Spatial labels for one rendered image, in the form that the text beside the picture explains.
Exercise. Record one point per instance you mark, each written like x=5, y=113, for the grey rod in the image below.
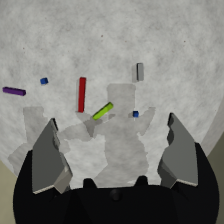
x=140, y=71

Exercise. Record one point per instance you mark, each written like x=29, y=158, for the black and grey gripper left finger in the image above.
x=44, y=175

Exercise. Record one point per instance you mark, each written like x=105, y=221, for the small blue cube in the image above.
x=135, y=113
x=44, y=80

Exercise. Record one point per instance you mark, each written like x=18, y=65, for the lime green rod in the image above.
x=102, y=111

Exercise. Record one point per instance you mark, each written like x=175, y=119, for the purple rod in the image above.
x=14, y=91

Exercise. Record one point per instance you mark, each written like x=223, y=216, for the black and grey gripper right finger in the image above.
x=185, y=168

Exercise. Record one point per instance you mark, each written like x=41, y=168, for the red rod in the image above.
x=82, y=85

